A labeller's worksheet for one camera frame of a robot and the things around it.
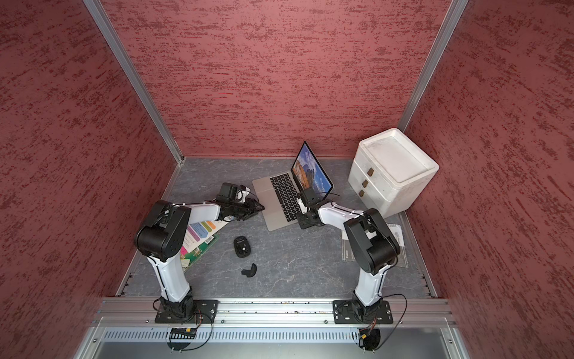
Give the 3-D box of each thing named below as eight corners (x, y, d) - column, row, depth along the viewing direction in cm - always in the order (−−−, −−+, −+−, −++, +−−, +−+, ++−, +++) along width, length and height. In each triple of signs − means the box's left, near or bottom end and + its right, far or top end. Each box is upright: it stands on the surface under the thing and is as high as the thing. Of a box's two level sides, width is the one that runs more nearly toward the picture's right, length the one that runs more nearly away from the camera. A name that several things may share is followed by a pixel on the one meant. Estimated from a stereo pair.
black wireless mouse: (232, 257, 88) (231, 254, 86) (236, 239, 93) (234, 235, 91) (249, 257, 88) (248, 254, 86) (252, 239, 93) (251, 235, 91)
